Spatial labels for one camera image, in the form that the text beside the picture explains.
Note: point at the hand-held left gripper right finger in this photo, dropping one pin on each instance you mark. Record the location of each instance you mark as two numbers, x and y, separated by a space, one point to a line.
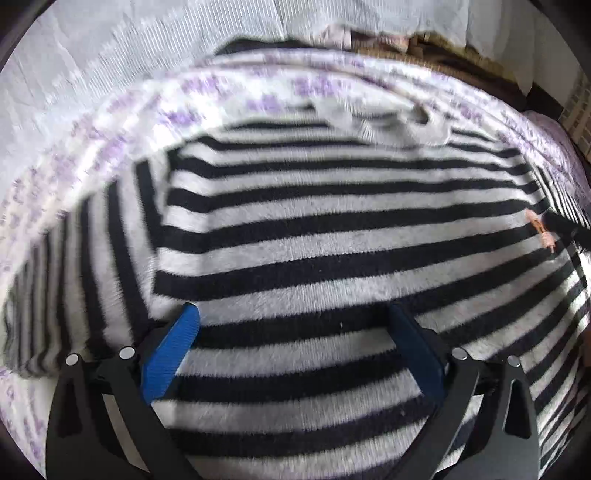
415 357

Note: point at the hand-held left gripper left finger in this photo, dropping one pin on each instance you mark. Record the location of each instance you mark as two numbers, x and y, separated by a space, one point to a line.
170 355

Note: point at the black and white striped sweater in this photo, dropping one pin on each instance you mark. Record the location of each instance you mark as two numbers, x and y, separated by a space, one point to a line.
323 230

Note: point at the purple floral bedsheet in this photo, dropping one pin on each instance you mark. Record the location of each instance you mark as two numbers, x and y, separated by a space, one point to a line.
207 87

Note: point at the woven wooden headboard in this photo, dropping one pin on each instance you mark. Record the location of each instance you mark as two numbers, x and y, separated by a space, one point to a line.
461 64

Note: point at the white lace cover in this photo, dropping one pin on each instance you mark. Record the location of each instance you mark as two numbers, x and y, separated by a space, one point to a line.
92 60

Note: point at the pink cloth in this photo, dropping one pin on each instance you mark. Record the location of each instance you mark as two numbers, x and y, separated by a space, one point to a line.
383 41

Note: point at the black cloth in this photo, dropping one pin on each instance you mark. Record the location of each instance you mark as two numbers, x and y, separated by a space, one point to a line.
258 45

